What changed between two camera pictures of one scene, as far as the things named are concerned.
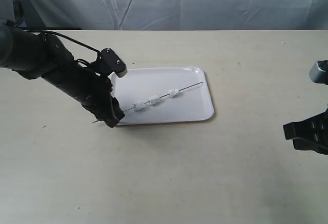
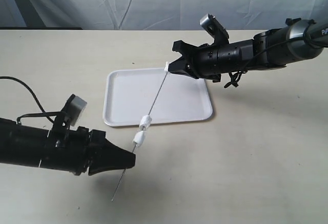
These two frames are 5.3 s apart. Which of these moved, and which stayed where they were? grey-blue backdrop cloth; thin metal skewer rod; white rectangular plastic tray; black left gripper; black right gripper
Moved: thin metal skewer rod; black left gripper; black right gripper
Stayed: white rectangular plastic tray; grey-blue backdrop cloth
